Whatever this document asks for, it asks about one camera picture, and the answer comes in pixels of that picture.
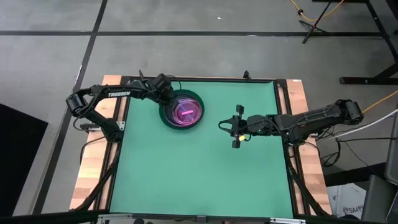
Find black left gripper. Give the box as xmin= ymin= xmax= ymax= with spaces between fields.
xmin=148 ymin=74 xmax=177 ymax=108

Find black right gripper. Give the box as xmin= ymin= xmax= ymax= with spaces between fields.
xmin=218 ymin=105 xmax=269 ymax=149

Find clear pink plastic plate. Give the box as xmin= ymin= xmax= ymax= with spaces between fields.
xmin=169 ymin=97 xmax=199 ymax=126

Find large dark green plate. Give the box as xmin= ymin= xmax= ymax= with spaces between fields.
xmin=159 ymin=88 xmax=205 ymax=130

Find green table mat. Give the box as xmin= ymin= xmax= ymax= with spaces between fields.
xmin=109 ymin=79 xmax=295 ymax=218

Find black tripod stand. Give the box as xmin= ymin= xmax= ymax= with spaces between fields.
xmin=298 ymin=0 xmax=334 ymax=44

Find white printed bag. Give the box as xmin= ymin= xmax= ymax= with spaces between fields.
xmin=326 ymin=182 xmax=368 ymax=218

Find black cabinet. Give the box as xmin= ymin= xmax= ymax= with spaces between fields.
xmin=0 ymin=103 xmax=49 ymax=218

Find dark grey chair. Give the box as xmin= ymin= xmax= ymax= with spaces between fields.
xmin=360 ymin=174 xmax=398 ymax=223

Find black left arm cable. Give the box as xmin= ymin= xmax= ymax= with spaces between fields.
xmin=80 ymin=136 xmax=108 ymax=162

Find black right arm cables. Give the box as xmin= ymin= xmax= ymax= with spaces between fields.
xmin=319 ymin=136 xmax=398 ymax=169

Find silver metal bracket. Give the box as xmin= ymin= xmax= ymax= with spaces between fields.
xmin=269 ymin=217 xmax=307 ymax=224
xmin=97 ymin=213 xmax=134 ymax=224

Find orange floor cable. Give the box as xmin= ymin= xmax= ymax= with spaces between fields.
xmin=289 ymin=0 xmax=346 ymax=22

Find white cable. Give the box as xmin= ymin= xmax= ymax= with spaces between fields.
xmin=326 ymin=108 xmax=398 ymax=140

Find black desk frame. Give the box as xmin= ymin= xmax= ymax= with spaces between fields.
xmin=338 ymin=0 xmax=398 ymax=85

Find yellow extension cable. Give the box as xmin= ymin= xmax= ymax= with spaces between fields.
xmin=362 ymin=90 xmax=398 ymax=114

